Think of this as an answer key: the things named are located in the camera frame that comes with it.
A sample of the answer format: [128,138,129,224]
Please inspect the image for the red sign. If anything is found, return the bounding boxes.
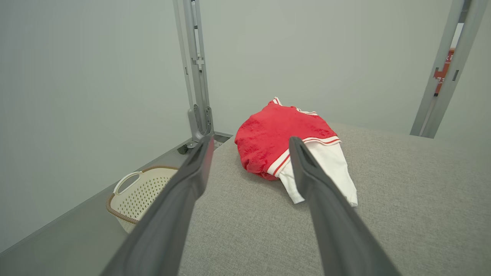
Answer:
[433,48,456,95]

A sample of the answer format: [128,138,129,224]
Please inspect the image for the grey fabric sofa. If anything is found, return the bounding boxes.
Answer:
[178,123,491,276]

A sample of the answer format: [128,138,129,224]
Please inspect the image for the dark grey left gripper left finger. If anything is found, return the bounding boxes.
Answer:
[101,135,215,276]

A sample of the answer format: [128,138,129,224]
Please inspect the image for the grey metal frame post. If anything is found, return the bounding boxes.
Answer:
[410,0,490,139]
[173,0,215,151]

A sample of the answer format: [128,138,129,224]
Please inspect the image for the red white basketball jersey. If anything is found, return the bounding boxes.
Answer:
[267,136,359,207]

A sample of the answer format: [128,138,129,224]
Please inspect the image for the cream perforated laundry basket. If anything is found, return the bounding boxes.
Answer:
[106,166,179,233]

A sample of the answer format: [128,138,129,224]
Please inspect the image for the red white mesh shorts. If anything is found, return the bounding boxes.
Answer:
[234,97,340,181]

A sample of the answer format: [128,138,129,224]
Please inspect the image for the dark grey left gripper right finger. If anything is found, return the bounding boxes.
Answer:
[288,136,402,276]

